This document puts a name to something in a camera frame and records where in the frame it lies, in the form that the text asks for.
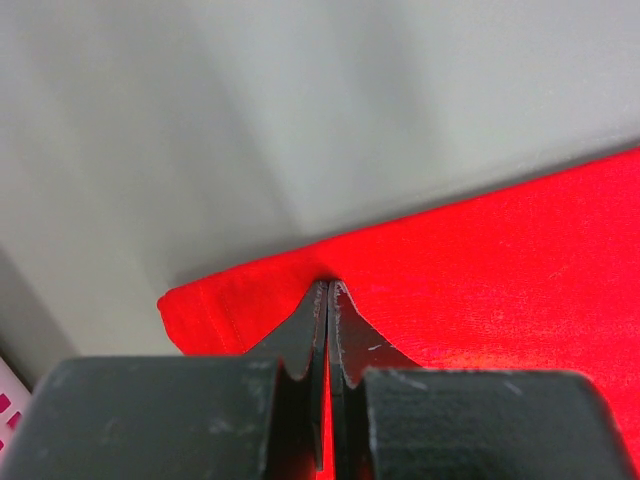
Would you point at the white plastic laundry basket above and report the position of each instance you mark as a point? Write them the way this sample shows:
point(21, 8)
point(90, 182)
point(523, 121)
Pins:
point(14, 399)

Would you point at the red t shirt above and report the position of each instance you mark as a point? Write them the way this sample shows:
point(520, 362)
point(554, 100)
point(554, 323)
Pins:
point(542, 275)

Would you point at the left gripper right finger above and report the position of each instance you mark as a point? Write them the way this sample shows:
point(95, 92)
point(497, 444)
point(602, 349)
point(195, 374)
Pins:
point(376, 394)

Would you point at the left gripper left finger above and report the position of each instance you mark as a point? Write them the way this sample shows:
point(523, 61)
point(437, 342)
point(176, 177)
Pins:
point(299, 345)

